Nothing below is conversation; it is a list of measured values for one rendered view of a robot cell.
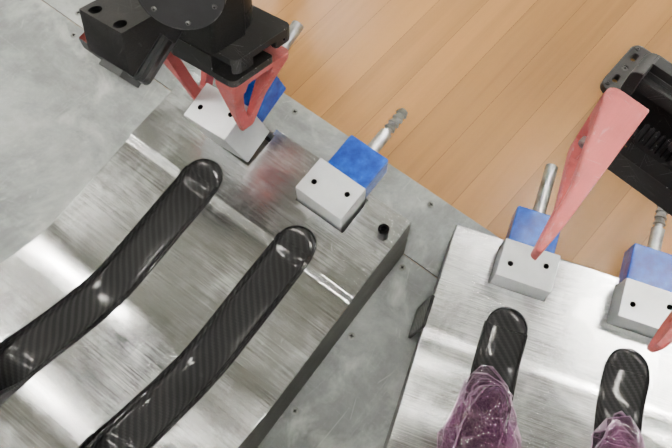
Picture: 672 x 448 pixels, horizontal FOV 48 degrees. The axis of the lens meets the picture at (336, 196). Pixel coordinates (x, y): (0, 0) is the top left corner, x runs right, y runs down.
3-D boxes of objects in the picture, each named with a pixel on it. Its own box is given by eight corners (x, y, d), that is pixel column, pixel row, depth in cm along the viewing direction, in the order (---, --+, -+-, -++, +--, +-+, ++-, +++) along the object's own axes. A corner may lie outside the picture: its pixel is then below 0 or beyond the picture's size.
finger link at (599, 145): (655, 311, 30) (781, 147, 32) (509, 199, 32) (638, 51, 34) (603, 341, 36) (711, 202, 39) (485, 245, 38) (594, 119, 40)
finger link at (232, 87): (238, 159, 63) (232, 68, 57) (178, 122, 66) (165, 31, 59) (291, 118, 67) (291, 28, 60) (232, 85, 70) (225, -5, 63)
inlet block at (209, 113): (287, 28, 73) (268, -3, 68) (328, 49, 71) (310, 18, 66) (208, 138, 71) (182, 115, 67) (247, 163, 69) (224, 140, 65)
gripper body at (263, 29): (236, 82, 57) (231, -4, 52) (144, 30, 61) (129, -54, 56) (292, 43, 61) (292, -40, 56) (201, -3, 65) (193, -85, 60)
